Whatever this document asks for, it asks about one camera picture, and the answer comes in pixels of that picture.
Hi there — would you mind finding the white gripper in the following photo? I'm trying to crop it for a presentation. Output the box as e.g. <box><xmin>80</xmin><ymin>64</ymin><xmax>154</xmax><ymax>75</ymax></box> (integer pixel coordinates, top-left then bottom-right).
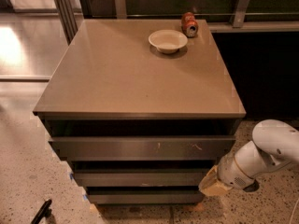
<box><xmin>198</xmin><ymin>154</ymin><xmax>254</xmax><ymax>197</ymax></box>

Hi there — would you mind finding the grey drawer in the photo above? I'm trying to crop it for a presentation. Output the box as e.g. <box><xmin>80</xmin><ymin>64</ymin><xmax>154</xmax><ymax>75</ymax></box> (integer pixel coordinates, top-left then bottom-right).
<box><xmin>50</xmin><ymin>135</ymin><xmax>235</xmax><ymax>161</ymax></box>
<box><xmin>88</xmin><ymin>190</ymin><xmax>204</xmax><ymax>205</ymax></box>
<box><xmin>73</xmin><ymin>169</ymin><xmax>207</xmax><ymax>187</ymax></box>

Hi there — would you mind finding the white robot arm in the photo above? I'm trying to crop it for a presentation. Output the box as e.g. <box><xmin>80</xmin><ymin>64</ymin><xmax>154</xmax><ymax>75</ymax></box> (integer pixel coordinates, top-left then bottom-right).
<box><xmin>199</xmin><ymin>119</ymin><xmax>299</xmax><ymax>196</ymax></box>

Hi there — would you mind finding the grey top drawer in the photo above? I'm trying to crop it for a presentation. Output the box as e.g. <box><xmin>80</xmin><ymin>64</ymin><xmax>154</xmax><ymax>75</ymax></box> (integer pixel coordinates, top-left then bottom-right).
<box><xmin>50</xmin><ymin>135</ymin><xmax>235</xmax><ymax>161</ymax></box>

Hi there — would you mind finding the grey drawer cabinet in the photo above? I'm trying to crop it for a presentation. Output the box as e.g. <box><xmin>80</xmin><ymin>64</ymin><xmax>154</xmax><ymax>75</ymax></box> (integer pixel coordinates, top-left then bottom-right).
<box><xmin>34</xmin><ymin>20</ymin><xmax>246</xmax><ymax>197</ymax></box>

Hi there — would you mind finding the grey bottom drawer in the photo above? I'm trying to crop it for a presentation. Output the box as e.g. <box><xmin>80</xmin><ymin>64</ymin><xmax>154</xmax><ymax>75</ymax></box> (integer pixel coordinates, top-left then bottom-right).
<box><xmin>88</xmin><ymin>190</ymin><xmax>204</xmax><ymax>205</ymax></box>

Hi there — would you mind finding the white bowl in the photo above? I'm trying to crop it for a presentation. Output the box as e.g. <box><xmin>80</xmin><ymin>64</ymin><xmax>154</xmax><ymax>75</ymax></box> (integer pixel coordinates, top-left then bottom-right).
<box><xmin>149</xmin><ymin>30</ymin><xmax>188</xmax><ymax>54</ymax></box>

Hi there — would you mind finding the orange soda can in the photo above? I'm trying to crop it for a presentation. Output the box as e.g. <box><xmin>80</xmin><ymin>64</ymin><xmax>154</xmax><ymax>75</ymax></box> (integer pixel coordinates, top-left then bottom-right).
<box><xmin>181</xmin><ymin>12</ymin><xmax>198</xmax><ymax>37</ymax></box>

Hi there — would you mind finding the black object on floor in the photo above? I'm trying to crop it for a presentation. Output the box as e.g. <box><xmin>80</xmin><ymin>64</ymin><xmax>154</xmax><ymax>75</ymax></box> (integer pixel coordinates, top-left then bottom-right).
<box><xmin>30</xmin><ymin>199</ymin><xmax>52</xmax><ymax>224</ymax></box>

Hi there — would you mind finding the white cable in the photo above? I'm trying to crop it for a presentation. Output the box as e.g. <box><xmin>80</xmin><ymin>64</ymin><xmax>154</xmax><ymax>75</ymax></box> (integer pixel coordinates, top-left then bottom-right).
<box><xmin>289</xmin><ymin>198</ymin><xmax>299</xmax><ymax>224</ymax></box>

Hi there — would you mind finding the metal shelf bracket right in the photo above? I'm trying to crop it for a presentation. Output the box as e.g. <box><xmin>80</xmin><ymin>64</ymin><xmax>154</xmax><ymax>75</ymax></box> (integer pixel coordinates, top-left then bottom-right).
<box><xmin>231</xmin><ymin>0</ymin><xmax>250</xmax><ymax>28</ymax></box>

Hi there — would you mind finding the metal shelf bracket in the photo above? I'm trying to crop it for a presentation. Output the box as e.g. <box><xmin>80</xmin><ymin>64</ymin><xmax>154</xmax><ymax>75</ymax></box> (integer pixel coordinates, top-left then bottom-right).
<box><xmin>231</xmin><ymin>0</ymin><xmax>250</xmax><ymax>28</ymax></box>
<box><xmin>114</xmin><ymin>0</ymin><xmax>127</xmax><ymax>20</ymax></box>

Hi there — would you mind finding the metal shelf bracket left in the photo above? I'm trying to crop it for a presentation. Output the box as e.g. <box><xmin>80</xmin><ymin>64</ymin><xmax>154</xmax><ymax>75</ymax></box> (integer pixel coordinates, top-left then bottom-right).
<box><xmin>114</xmin><ymin>0</ymin><xmax>127</xmax><ymax>20</ymax></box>

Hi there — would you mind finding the metal frame post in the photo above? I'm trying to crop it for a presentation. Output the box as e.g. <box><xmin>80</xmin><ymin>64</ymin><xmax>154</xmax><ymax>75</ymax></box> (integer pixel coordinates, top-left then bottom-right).
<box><xmin>54</xmin><ymin>0</ymin><xmax>78</xmax><ymax>44</ymax></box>

